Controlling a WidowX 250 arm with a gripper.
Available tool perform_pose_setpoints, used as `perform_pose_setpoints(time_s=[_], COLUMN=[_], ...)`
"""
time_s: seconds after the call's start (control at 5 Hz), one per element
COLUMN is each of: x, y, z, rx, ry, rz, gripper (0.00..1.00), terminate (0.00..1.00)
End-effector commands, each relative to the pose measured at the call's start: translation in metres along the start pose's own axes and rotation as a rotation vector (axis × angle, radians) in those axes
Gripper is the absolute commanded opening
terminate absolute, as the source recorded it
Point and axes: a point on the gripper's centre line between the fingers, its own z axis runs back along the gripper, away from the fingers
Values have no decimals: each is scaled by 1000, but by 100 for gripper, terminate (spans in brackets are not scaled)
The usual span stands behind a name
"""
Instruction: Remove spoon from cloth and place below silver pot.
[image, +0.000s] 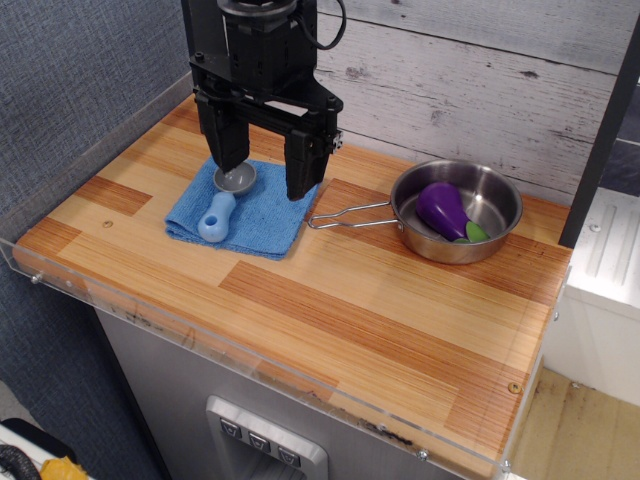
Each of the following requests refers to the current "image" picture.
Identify clear acrylic table guard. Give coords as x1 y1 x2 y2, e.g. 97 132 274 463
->
8 79 570 479

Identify purple toy eggplant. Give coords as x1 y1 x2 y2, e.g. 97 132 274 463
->
415 182 490 243

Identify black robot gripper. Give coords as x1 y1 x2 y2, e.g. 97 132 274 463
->
188 14 343 201

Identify silver dispenser button panel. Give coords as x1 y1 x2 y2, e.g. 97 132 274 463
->
206 395 329 479

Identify silver toy fridge cabinet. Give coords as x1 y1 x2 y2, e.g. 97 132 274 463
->
97 311 454 479

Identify black vertical post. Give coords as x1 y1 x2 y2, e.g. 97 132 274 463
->
558 19 639 248

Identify blue folded cloth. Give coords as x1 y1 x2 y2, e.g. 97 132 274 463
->
165 159 319 260

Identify silver pot with wire handle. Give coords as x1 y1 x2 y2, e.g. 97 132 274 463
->
308 160 523 265

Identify blue and grey toy spoon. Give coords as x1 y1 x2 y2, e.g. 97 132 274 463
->
198 162 257 243

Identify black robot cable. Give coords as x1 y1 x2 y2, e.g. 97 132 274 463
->
292 0 348 51

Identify white toy sink counter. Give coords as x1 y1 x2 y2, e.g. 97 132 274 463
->
542 188 639 405

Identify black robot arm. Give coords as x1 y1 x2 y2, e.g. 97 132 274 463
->
182 0 343 201

